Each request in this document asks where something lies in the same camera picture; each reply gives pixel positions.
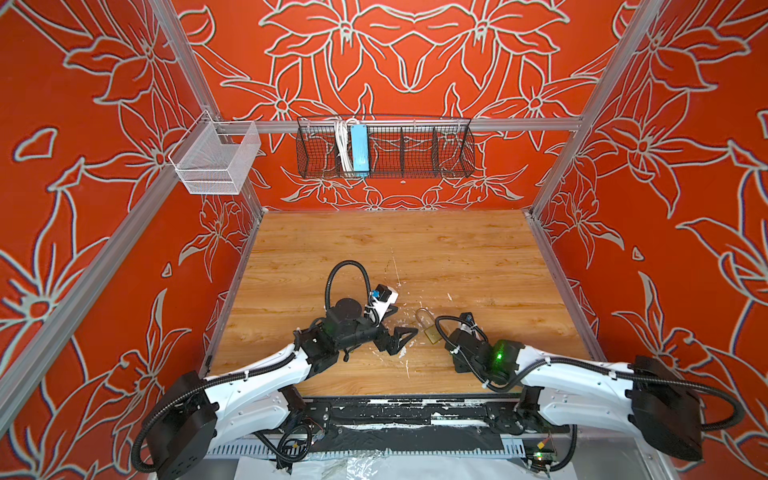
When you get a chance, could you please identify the brass padlock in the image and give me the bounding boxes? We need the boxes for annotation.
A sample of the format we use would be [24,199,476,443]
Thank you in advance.
[414,307,442,345]

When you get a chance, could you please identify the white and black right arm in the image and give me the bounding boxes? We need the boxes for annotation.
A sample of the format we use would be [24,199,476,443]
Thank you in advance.
[434,312,746,461]

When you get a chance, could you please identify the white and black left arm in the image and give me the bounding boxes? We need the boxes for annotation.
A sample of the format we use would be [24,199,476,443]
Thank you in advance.
[130,260,418,479]

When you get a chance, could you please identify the light blue box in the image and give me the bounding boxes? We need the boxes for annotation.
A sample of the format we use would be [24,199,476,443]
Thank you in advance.
[350,123,370,177]

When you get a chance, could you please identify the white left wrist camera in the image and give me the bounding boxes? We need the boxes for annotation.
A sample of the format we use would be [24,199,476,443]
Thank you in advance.
[368,284,399,318]

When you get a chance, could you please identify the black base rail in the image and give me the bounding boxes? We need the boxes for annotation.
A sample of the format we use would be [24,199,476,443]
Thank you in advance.
[251,395,571,454]

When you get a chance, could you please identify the black wire wall basket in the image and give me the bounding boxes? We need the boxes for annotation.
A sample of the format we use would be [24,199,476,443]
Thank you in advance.
[296,115,476,180]

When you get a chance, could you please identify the white cable bundle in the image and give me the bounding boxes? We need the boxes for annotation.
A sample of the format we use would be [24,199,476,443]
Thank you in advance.
[333,119,354,175]

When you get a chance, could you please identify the white mesh wall basket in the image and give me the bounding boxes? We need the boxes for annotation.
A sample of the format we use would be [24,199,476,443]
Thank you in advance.
[169,112,262,195]

